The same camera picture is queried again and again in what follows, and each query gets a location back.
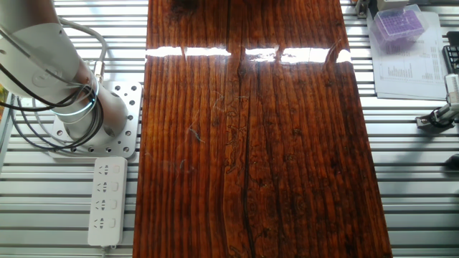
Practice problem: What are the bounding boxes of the wood grain mat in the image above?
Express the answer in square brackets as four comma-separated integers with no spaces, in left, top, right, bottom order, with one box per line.
[132,0,394,258]

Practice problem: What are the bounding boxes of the white power strip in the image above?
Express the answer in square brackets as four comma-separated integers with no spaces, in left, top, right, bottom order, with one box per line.
[87,156,128,248]

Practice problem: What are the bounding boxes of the printed paper sheets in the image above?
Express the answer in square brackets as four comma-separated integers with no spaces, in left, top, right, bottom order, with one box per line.
[365,10,450,101]

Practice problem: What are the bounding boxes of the purple tip box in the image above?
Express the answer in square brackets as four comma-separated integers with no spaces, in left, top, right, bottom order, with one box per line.
[369,4,430,51]

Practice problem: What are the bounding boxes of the beige box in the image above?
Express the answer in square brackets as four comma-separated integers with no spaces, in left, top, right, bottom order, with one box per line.
[374,0,410,11]

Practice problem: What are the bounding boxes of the black round knob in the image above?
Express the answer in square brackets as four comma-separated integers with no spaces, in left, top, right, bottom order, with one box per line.
[444,153,459,170]

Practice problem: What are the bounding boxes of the colourful painting cloth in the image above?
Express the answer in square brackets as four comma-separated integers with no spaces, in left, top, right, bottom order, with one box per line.
[0,89,9,121]

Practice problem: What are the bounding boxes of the black keyboard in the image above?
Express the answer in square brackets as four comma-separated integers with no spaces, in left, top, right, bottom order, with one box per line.
[441,31,459,75]

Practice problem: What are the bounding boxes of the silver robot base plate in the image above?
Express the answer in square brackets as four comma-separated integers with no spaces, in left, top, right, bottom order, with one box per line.
[49,80,143,158]

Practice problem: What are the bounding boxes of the thick grey cable metal connector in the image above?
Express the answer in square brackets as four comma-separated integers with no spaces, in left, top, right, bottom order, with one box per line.
[57,16,108,84]

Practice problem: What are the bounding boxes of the grey metal bracket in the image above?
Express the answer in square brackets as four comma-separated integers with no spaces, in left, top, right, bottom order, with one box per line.
[354,0,371,19]

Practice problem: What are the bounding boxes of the thin grey cable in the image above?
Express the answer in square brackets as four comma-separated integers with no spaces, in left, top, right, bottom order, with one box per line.
[28,84,96,148]

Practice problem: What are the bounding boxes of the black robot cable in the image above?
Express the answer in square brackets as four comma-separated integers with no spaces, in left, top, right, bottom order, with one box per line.
[0,60,105,151]

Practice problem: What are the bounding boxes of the silver camera on bracket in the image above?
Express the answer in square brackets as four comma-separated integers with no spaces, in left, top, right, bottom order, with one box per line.
[415,73,459,130]

